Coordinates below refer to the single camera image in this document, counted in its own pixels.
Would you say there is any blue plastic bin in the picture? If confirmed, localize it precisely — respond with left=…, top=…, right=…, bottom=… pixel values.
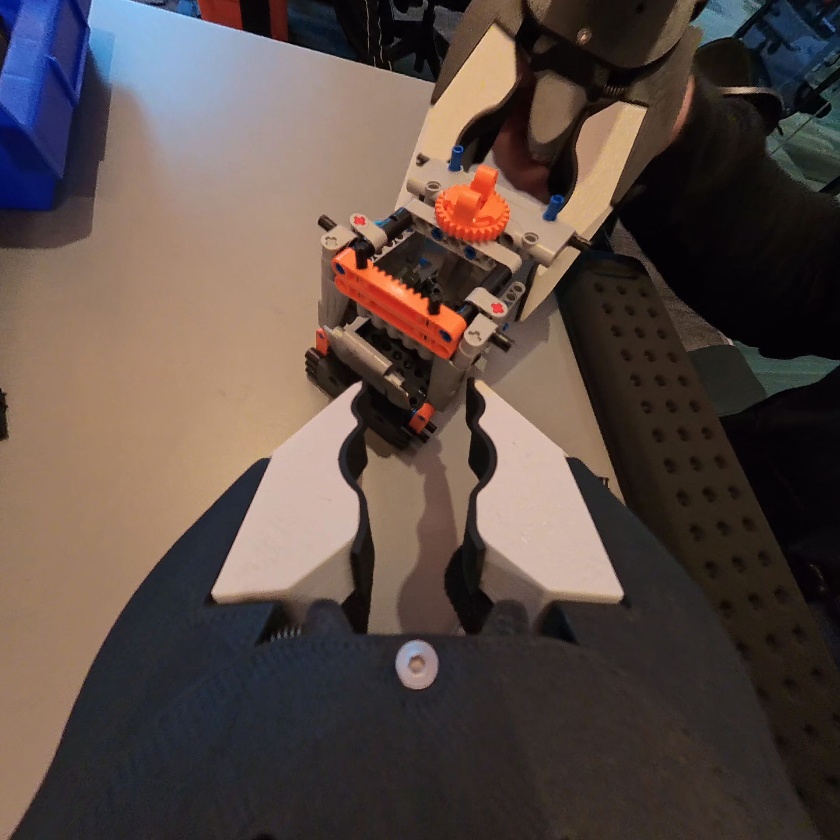
left=0, top=0, right=94, bottom=212

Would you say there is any person's leg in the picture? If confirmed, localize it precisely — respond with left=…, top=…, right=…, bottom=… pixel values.
left=722, top=368, right=840, bottom=585

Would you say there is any person's right hand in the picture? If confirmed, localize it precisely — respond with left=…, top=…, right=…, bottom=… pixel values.
left=503, top=90, right=565, bottom=194

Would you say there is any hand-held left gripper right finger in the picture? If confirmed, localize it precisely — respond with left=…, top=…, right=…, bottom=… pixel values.
left=453, top=381, right=626, bottom=607

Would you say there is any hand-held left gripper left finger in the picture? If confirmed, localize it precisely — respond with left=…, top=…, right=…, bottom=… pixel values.
left=213, top=388, right=376, bottom=607

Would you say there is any orange gear frame assembly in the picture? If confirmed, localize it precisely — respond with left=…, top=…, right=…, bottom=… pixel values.
left=309, top=145, right=594, bottom=450

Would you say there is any black studded panel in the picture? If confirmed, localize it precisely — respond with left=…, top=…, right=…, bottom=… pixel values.
left=558, top=254, right=840, bottom=840

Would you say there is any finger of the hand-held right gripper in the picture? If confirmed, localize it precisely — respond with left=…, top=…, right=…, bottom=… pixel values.
left=518, top=101, right=652, bottom=324
left=411, top=20, right=527, bottom=211

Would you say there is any person's right forearm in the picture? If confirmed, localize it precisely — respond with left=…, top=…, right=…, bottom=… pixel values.
left=615, top=73, right=840, bottom=364

